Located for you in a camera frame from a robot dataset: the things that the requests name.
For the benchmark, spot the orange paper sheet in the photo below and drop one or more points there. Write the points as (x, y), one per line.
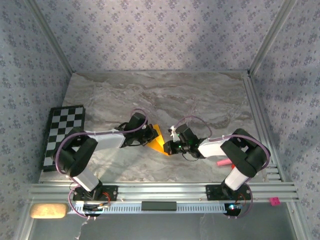
(156, 145)

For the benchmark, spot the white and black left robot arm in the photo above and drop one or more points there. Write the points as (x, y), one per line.
(110, 142)

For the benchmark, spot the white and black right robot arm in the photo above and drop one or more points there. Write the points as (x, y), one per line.
(211, 150)

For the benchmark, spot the pink tube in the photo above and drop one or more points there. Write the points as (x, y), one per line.
(222, 163)

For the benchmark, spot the black rectangular bar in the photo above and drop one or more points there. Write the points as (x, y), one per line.
(158, 206)

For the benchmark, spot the black and white chessboard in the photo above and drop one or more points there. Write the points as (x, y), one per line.
(65, 120)

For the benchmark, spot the black controller board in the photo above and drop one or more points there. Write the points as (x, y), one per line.
(91, 207)
(232, 208)

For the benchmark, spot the magenta cube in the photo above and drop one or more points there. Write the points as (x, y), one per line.
(275, 201)

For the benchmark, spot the tan sponge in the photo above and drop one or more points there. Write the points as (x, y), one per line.
(48, 210)

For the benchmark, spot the wide aluminium extrusion rail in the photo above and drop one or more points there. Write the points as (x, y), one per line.
(160, 191)

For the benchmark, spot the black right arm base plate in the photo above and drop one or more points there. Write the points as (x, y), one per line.
(213, 192)

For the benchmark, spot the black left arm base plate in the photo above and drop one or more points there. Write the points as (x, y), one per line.
(111, 193)

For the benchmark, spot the aluminium frame post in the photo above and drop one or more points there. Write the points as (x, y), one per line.
(272, 37)
(52, 37)

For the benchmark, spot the aluminium frame leg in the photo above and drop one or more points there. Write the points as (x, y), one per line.
(298, 222)
(24, 222)

